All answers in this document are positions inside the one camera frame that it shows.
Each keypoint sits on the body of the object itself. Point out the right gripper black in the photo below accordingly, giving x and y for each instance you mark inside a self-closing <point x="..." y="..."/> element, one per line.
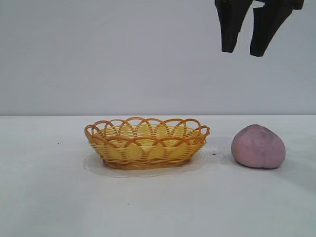
<point x="298" y="3"/>

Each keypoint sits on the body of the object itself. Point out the pink peach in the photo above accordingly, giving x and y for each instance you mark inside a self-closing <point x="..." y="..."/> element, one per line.
<point x="258" y="148"/>

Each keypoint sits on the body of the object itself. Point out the yellow woven wicker basket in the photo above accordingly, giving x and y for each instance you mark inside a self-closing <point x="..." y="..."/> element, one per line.
<point x="148" y="153"/>

